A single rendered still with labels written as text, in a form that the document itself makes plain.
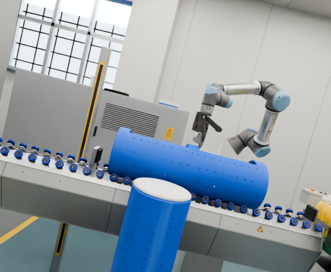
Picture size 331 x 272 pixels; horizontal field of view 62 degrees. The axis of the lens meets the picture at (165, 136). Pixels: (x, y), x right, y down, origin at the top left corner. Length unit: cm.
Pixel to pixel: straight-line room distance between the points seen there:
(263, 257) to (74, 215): 110
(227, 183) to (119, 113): 202
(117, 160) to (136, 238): 44
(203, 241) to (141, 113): 193
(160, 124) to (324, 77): 284
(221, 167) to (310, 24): 381
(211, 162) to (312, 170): 356
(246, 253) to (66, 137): 248
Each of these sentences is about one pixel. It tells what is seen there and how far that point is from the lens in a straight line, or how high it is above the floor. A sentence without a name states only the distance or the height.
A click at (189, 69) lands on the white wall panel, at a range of 452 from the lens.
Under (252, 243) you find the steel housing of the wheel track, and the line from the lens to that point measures 172.
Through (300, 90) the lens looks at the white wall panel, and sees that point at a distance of 482.
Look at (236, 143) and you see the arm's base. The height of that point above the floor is 129.
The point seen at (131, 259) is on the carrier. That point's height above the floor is 73.
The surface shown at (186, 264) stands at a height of 31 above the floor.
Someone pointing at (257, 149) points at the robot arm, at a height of 128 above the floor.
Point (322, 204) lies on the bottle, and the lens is 203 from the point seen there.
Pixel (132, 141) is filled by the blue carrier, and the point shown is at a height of 118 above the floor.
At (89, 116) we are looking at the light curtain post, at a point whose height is 122.
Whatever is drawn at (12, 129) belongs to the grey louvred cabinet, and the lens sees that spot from 382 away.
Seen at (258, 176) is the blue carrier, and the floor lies 117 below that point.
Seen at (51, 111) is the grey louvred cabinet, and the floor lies 103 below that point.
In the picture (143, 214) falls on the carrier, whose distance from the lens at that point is 120.
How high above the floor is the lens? 138
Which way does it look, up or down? 5 degrees down
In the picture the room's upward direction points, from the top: 15 degrees clockwise
